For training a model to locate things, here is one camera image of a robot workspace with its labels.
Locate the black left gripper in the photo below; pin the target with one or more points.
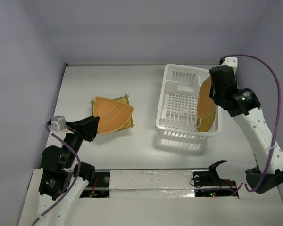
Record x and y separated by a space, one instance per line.
88 126

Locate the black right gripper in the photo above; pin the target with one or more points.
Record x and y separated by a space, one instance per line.
213 93

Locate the rounded square woven basket plate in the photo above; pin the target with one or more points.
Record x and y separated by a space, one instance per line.
206 105

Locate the round woven bamboo plate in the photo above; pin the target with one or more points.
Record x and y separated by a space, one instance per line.
205 124

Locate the rounded woven bamboo tray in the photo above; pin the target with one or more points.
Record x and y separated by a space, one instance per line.
110 113

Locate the square woven bamboo tray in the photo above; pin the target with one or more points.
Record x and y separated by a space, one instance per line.
127 101

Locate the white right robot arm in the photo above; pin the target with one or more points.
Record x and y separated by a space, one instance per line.
227 155

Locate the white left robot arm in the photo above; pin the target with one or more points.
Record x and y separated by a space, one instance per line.
64 175

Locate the white plastic dish rack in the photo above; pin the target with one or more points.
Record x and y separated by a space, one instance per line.
177 109

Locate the white foam front panel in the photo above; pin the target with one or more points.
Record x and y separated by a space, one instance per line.
166 198

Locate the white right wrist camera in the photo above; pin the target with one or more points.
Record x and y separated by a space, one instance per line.
229 61

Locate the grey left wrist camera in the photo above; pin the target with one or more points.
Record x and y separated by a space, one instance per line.
57 124

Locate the aluminium side rail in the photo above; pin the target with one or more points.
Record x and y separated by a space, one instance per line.
249 117

